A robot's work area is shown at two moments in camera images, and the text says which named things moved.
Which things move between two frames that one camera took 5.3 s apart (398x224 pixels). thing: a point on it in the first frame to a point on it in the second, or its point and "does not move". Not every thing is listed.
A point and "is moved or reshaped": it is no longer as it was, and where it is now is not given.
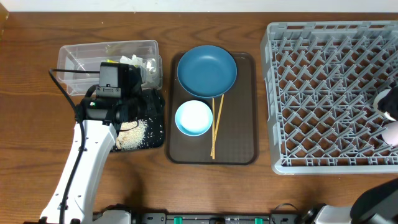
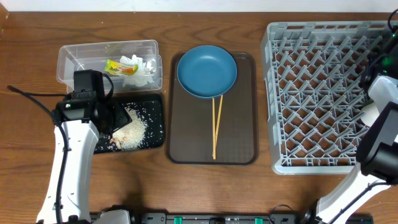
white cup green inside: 375,102 is moved or reshaped
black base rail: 153,217 does not move
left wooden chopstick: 213,126 does not move
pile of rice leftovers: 131,134 does not move
